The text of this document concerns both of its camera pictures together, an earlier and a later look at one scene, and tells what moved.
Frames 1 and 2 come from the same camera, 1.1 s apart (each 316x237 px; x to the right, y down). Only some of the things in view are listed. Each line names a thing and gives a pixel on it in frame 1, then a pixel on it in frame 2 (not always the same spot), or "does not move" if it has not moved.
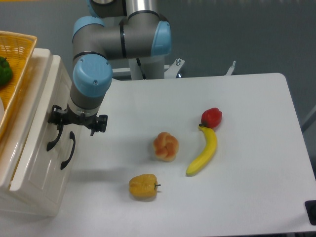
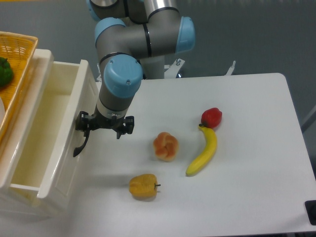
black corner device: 310,209 does not move
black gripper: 90,121 → 122,125
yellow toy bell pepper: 143,185 does not move
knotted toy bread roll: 166,146 does not move
